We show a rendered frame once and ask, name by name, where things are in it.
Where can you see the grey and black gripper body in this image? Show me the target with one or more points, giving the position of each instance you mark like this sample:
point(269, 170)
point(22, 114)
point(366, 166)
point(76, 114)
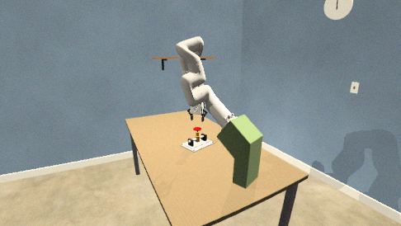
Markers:
point(197, 110)

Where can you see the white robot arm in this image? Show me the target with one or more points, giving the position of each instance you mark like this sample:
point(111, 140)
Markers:
point(190, 51)

